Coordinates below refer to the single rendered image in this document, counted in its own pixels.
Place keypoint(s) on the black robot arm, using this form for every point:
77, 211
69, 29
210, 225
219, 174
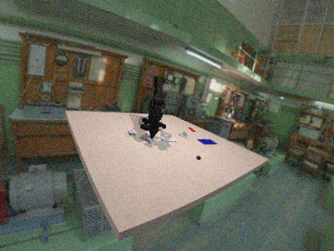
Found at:
155, 105

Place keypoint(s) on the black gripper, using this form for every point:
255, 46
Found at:
153, 126

